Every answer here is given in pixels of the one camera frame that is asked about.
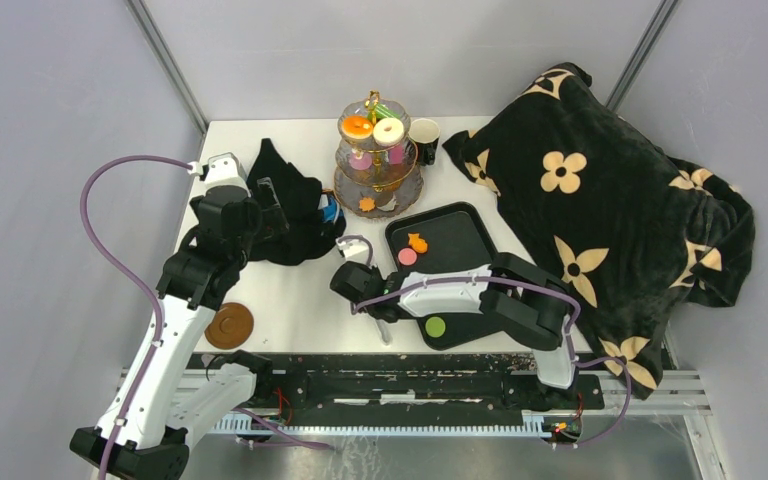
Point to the pink round cookie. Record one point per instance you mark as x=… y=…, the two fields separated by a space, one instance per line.
x=407 y=256

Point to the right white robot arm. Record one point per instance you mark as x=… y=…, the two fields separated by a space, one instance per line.
x=531 y=306

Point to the orange frosted donut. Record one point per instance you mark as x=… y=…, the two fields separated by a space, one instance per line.
x=356 y=128

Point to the black cloth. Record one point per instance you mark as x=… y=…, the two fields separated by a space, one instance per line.
x=310 y=235

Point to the green round cookie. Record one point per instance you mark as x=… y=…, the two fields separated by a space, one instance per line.
x=435 y=327

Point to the white frosted donut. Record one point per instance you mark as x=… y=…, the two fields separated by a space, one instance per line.
x=388 y=131

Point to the black serving tray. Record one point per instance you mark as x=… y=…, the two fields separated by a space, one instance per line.
x=458 y=241

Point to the black mug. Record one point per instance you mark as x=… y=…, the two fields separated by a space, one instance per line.
x=425 y=134

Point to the black floral blanket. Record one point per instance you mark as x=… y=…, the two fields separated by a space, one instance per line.
x=631 y=231

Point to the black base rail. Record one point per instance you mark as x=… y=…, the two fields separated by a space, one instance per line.
x=413 y=390

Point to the three-tier glass cake stand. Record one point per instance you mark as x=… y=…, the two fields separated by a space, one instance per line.
x=351 y=185

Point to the blue patterned item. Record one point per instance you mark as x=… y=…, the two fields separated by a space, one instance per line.
x=332 y=212

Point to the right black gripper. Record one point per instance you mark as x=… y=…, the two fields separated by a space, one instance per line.
x=369 y=269

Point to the orange leaf cookie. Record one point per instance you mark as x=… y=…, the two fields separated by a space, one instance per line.
x=367 y=204

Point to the brown round saucer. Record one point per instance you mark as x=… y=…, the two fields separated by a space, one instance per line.
x=231 y=327

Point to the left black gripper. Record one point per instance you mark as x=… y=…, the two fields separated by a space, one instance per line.
x=270 y=219

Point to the green cake slice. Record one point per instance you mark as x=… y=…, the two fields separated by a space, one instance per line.
x=377 y=111

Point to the brown madeleine bread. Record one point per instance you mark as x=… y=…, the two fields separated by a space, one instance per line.
x=389 y=185

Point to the brown round chocolate cookie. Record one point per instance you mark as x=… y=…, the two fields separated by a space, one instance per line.
x=386 y=204

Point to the orange fish cookie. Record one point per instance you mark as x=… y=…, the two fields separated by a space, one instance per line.
x=417 y=243

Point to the metal serving tongs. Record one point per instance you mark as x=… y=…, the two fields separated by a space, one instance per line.
x=384 y=332

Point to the pink cake slice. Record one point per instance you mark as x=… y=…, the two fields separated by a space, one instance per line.
x=395 y=155

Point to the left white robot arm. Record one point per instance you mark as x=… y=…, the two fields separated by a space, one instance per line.
x=143 y=434

